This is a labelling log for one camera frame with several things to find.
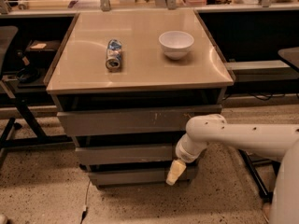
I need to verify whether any tan shoe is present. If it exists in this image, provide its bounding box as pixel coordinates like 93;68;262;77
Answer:
263;203;271;222

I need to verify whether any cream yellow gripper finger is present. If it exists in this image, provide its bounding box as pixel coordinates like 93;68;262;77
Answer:
166;160;186;186

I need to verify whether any grey bottom drawer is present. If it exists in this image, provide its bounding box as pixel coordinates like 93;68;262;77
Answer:
88;166;200;187

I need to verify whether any grey top drawer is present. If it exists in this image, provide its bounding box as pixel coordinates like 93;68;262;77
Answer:
58;105;222;136

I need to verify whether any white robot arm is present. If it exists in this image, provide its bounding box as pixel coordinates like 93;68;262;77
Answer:
166;114;299;224

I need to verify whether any dark round table right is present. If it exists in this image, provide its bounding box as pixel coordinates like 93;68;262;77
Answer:
278;47;299;72

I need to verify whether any crushed blue soda can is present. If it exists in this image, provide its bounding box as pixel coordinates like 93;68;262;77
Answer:
106;39;122;71

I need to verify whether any black office chair left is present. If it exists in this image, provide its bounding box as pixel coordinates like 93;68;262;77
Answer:
0;26;72;161

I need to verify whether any black box with label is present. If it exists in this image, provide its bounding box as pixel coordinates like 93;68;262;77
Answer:
26;40;60;52

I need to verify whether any grey drawer cabinet with top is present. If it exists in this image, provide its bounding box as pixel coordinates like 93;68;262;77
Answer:
42;8;235;190

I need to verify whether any black coiled cable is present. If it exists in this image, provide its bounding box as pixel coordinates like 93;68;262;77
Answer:
16;66;41;85

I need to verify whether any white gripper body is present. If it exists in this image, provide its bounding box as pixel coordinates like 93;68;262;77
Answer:
176;137;203;163

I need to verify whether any white ceramic bowl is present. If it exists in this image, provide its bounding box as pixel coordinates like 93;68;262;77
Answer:
159;31;194;60

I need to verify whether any grey drawer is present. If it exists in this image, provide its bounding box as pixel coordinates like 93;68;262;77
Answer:
58;105;222;136
76;143;174;165
88;166;200;187

